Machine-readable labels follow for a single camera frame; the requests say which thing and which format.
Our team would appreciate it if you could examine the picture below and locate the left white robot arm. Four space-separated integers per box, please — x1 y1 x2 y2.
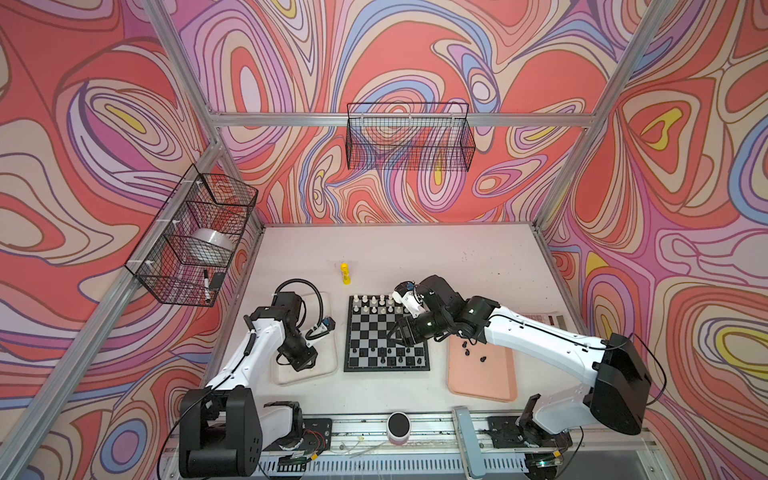
178 292 318 479

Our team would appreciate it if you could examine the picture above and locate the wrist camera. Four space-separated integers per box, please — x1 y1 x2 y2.
391 281 424 318
319 316 336 334

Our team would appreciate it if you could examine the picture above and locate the yellow glue stick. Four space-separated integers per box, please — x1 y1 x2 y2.
340 263 351 285

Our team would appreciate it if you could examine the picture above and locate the clear tape roll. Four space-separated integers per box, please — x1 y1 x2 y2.
192 228 235 251

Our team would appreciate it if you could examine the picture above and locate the pink white calculator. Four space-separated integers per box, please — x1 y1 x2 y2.
524 313 567 330

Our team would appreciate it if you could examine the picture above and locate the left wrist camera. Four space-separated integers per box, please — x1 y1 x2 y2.
319 316 336 334

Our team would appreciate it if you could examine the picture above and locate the black wire basket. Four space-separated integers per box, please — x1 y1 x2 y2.
125 166 258 307
345 100 476 172

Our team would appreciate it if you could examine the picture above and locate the white plastic tray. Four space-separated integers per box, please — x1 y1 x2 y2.
271 293 338 386

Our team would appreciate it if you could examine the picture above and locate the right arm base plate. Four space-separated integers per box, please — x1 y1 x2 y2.
486 394 573 450

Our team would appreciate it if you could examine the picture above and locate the grey blue rail bracket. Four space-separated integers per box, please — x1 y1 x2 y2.
452 407 487 479

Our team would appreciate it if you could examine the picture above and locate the black marker pen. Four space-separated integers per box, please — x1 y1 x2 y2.
203 269 212 304

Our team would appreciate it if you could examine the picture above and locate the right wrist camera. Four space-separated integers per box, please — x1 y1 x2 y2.
391 281 424 318

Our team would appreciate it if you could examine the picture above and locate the black wire basket left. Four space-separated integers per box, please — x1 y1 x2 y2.
125 166 258 307

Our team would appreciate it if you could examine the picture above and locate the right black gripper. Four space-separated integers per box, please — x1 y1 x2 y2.
384 309 451 348

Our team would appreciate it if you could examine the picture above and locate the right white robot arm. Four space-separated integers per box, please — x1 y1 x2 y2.
391 275 651 445

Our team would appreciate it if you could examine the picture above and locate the pink plastic tray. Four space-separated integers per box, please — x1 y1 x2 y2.
447 336 518 402

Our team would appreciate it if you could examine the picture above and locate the black pink round speaker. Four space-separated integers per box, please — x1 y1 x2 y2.
386 412 411 446

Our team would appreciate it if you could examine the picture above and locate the black wire basket back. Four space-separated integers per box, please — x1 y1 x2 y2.
345 100 476 172

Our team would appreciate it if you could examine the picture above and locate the black white chess board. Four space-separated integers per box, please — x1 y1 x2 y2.
343 294 430 373

